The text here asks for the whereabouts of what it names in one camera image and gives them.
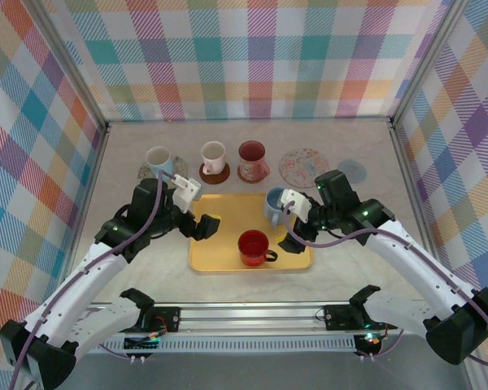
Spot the yellow tray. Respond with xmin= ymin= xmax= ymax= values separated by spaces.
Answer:
xmin=188 ymin=193 xmax=313 ymax=272

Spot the green floral coaster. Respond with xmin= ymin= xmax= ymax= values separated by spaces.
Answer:
xmin=137 ymin=156 xmax=190 ymax=180

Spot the pink doodle coaster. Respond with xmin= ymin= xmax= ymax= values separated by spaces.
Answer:
xmin=278 ymin=149 xmax=330 ymax=189

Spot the dark brown coaster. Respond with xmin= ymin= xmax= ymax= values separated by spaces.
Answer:
xmin=198 ymin=162 xmax=231 ymax=186

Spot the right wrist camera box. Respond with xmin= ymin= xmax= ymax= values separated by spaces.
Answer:
xmin=279 ymin=187 xmax=312 ymax=223

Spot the aluminium side rail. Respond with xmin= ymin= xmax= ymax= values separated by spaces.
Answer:
xmin=63 ymin=123 xmax=111 ymax=261
xmin=388 ymin=123 xmax=447 ymax=292

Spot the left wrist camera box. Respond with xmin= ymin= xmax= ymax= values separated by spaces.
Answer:
xmin=171 ymin=174 xmax=201 ymax=213

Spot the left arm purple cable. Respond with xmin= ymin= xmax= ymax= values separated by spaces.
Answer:
xmin=8 ymin=170 xmax=179 ymax=390

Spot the black controller board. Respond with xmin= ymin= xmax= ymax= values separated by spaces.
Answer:
xmin=124 ymin=336 xmax=163 ymax=353
xmin=352 ymin=332 xmax=386 ymax=358

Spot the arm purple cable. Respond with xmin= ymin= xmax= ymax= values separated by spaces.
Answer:
xmin=282 ymin=201 xmax=488 ymax=363
xmin=8 ymin=170 xmax=179 ymax=390

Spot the pale pink cup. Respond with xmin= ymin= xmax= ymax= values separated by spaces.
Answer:
xmin=200 ymin=141 xmax=228 ymax=175

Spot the tan cork coaster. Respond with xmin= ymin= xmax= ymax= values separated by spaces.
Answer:
xmin=237 ymin=164 xmax=269 ymax=184

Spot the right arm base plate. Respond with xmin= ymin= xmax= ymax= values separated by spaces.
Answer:
xmin=323 ymin=303 xmax=399 ymax=331

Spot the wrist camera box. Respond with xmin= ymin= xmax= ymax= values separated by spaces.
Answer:
xmin=171 ymin=174 xmax=201 ymax=213
xmin=279 ymin=187 xmax=312 ymax=223

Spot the blue mug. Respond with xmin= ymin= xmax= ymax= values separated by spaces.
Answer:
xmin=263 ymin=186 xmax=298 ymax=229

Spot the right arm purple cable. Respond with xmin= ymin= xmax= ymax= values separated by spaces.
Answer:
xmin=282 ymin=201 xmax=488 ymax=363

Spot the white slotted cable duct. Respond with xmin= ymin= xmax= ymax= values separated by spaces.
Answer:
xmin=76 ymin=339 xmax=361 ymax=355

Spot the pink floral mug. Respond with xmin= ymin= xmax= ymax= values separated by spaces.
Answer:
xmin=237 ymin=141 xmax=271 ymax=183

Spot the blue-grey coaster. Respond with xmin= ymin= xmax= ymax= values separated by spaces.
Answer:
xmin=336 ymin=159 xmax=368 ymax=181

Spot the red mug black handle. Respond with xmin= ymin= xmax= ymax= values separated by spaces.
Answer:
xmin=237 ymin=229 xmax=279 ymax=268

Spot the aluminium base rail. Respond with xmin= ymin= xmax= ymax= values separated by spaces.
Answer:
xmin=76 ymin=301 xmax=432 ymax=338

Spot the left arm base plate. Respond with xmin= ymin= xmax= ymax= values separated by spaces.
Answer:
xmin=121 ymin=306 xmax=181 ymax=334

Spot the aluminium rear bar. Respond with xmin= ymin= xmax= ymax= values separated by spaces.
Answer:
xmin=105 ymin=116 xmax=394 ymax=124

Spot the aluminium corner post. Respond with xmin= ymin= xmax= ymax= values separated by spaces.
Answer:
xmin=388 ymin=0 xmax=468 ymax=129
xmin=26 ymin=0 xmax=111 ymax=133

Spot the light blue cup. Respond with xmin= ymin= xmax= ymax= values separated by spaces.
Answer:
xmin=145 ymin=145 xmax=175 ymax=178

